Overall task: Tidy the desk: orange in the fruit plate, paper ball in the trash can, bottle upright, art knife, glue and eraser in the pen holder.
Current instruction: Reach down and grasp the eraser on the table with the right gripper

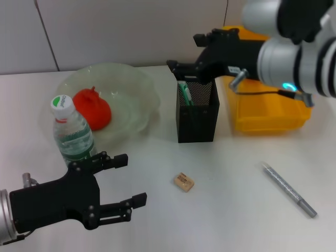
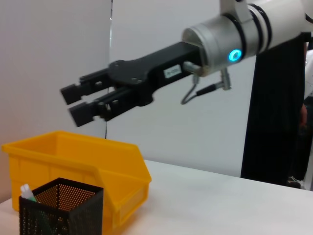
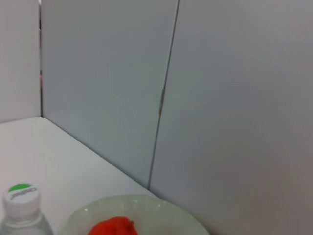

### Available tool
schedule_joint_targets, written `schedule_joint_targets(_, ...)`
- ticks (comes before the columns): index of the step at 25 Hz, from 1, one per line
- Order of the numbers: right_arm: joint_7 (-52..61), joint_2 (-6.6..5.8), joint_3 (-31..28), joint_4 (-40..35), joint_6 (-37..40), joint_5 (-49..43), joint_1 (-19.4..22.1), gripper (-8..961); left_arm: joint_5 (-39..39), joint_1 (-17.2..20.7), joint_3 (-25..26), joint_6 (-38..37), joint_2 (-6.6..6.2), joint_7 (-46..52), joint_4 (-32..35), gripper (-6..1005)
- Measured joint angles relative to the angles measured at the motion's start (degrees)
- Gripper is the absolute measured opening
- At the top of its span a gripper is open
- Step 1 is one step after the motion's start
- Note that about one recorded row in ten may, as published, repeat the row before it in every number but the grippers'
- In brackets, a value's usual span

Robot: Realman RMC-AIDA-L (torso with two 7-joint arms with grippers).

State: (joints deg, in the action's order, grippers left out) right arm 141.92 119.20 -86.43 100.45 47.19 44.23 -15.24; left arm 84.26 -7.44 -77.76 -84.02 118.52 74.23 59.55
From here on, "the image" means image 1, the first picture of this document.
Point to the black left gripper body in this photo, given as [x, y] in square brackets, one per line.
[52, 204]

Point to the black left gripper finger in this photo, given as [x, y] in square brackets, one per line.
[139, 200]
[120, 160]

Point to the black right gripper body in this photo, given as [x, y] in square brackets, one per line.
[231, 55]

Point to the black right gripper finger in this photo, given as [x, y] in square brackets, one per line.
[200, 40]
[183, 69]

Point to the mint green pen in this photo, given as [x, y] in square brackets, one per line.
[187, 94]

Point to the clear bottle with green label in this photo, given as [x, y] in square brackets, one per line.
[73, 136]

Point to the orange fruit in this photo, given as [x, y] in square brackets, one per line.
[94, 110]

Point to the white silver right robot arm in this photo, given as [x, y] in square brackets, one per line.
[302, 63]

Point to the small tan eraser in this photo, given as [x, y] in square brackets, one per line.
[184, 182]

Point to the black mesh pen holder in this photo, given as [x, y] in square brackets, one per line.
[197, 123]

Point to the pale green glass fruit plate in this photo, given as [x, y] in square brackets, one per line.
[131, 92]

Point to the grey glitter pen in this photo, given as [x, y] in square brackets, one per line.
[286, 186]

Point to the silver right wrist plug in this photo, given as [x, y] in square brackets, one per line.
[239, 77]

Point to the silver wrist plug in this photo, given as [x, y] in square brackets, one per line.
[239, 77]
[27, 179]

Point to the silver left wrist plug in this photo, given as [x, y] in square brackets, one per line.
[27, 179]

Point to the yellow plastic bin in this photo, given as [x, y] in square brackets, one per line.
[267, 115]

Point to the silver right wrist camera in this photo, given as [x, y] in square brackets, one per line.
[262, 13]

